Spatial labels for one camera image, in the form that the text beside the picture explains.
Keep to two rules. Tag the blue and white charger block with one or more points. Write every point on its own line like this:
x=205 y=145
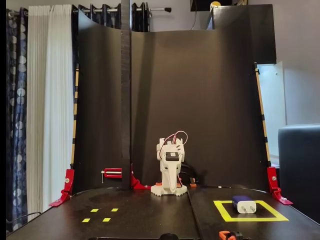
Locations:
x=246 y=208

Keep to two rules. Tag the dark blue patterned curtain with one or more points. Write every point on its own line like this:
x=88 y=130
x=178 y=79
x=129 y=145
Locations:
x=16 y=100

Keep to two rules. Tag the silver curtain rod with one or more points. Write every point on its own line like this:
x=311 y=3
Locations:
x=157 y=10

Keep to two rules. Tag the white cabinet door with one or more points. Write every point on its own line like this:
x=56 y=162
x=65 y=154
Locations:
x=272 y=100

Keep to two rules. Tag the red corner clamp bracket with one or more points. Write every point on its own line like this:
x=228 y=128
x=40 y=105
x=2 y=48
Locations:
x=272 y=180
x=68 y=180

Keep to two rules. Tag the yellow black striped stick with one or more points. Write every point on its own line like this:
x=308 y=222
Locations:
x=262 y=112
x=75 y=107

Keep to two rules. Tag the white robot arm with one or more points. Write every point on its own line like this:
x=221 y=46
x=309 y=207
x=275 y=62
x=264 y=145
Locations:
x=158 y=150

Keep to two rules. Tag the yellow ball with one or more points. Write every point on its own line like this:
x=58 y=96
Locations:
x=215 y=4

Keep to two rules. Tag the white pleated curtain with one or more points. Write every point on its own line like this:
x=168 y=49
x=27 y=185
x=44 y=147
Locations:
x=50 y=100

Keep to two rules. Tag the red screw clamp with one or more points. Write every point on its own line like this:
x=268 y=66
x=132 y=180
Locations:
x=112 y=173

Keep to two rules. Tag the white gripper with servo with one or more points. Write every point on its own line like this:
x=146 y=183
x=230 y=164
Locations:
x=169 y=172

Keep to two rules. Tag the black backdrop sheet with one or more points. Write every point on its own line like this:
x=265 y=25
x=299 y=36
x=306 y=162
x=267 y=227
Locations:
x=175 y=62

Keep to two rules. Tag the dark grommet curtain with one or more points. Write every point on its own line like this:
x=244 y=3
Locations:
x=140 y=20

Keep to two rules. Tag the orange and black spring clamp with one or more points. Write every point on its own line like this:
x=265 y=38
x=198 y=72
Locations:
x=225 y=235

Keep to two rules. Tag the yellow tape square outline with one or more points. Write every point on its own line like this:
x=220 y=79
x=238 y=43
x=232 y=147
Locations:
x=250 y=219

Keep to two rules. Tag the red pole foot bracket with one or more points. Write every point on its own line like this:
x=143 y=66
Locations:
x=137 y=184

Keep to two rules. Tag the black upright pole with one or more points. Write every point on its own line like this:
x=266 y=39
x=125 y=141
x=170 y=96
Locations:
x=126 y=100

